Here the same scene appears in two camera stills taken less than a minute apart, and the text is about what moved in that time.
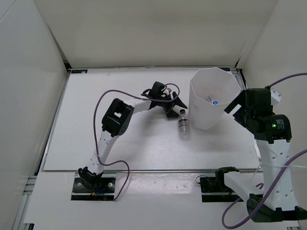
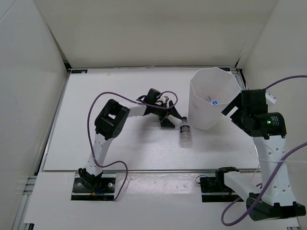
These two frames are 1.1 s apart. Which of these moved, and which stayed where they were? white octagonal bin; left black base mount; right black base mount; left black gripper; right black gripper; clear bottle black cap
Moved: clear bottle black cap; left black gripper
Stayed: left black base mount; right black gripper; white octagonal bin; right black base mount
